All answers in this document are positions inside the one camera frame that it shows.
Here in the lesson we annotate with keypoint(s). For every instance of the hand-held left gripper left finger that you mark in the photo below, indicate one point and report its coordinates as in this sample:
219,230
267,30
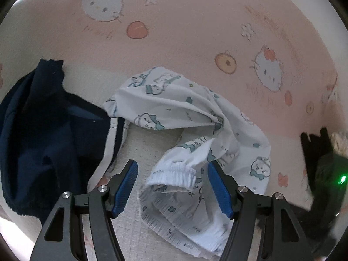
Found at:
125,189

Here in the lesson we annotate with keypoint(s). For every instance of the navy garment with white stripes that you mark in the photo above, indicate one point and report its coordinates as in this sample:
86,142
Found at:
40,141

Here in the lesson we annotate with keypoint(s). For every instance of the white cartoon print pants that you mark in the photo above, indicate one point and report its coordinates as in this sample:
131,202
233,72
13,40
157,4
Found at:
190,106

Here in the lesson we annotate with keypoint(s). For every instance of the cream cloth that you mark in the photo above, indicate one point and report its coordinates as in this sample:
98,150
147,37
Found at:
338,142

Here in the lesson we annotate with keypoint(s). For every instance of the black garment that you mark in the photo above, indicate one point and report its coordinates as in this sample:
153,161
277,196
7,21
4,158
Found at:
315,146

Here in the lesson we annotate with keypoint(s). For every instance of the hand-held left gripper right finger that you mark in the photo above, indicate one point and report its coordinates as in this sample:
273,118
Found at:
219,189

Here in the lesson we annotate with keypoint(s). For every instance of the pink cartoon cat blanket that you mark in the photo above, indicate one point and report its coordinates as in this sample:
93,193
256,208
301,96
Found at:
190,32

